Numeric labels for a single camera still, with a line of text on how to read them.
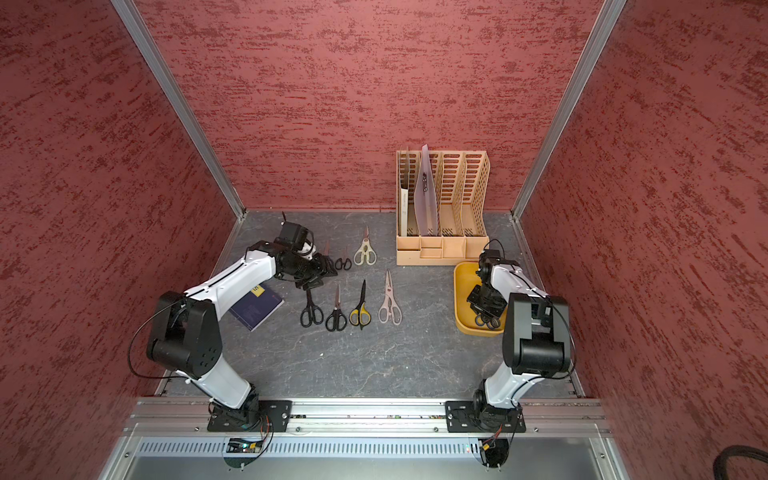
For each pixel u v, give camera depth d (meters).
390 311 0.92
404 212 0.93
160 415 0.76
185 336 0.45
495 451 0.74
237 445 0.72
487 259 0.71
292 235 0.73
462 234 1.03
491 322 0.89
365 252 1.07
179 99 0.87
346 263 1.05
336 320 0.92
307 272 0.78
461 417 0.74
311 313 0.92
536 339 0.47
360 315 0.92
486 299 0.78
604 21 0.72
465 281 0.99
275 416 0.75
